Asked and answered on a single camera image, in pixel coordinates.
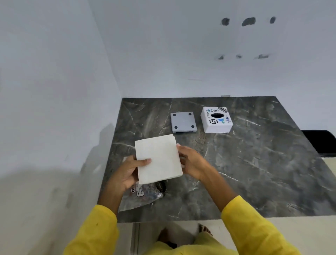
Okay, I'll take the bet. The person's right hand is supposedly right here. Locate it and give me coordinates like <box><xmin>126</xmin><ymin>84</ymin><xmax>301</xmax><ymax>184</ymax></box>
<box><xmin>176</xmin><ymin>143</ymin><xmax>218</xmax><ymax>182</ymax></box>

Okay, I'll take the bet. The person's right forearm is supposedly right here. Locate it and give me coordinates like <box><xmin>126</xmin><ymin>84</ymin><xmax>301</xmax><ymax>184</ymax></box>
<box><xmin>201</xmin><ymin>169</ymin><xmax>302</xmax><ymax>255</ymax></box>

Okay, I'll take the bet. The white square foam block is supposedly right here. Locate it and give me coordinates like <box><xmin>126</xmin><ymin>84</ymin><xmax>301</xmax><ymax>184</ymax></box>
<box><xmin>135</xmin><ymin>134</ymin><xmax>183</xmax><ymax>185</ymax></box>

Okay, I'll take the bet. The white box with stickers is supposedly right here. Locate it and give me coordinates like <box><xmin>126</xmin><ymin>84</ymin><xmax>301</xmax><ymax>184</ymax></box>
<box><xmin>201</xmin><ymin>106</ymin><xmax>233</xmax><ymax>133</ymax></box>

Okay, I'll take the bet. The person's left hand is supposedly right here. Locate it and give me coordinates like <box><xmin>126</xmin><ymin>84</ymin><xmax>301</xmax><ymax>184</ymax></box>
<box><xmin>112</xmin><ymin>156</ymin><xmax>152</xmax><ymax>195</ymax></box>

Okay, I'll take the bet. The person's foot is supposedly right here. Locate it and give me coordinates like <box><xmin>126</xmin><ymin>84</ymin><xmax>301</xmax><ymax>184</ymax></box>
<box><xmin>197</xmin><ymin>223</ymin><xmax>213</xmax><ymax>237</ymax></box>

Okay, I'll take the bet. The person's yellow garment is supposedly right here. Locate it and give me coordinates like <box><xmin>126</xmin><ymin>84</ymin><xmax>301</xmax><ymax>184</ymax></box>
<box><xmin>143</xmin><ymin>231</ymin><xmax>239</xmax><ymax>255</ymax></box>

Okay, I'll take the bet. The person's left forearm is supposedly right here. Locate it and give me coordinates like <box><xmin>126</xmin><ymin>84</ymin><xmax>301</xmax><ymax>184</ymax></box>
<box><xmin>63</xmin><ymin>181</ymin><xmax>132</xmax><ymax>255</ymax></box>

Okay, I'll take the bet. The grey square plate with holes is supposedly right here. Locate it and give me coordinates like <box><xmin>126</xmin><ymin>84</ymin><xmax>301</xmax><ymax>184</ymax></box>
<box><xmin>170</xmin><ymin>112</ymin><xmax>198</xmax><ymax>133</ymax></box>

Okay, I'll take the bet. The black chair seat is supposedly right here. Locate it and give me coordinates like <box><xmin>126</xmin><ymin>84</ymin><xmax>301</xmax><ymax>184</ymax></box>
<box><xmin>301</xmin><ymin>130</ymin><xmax>336</xmax><ymax>155</ymax></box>

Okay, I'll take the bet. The clear plastic bag with parts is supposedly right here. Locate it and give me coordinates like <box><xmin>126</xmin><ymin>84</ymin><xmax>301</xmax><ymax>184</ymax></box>
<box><xmin>118</xmin><ymin>156</ymin><xmax>167</xmax><ymax>213</ymax></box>

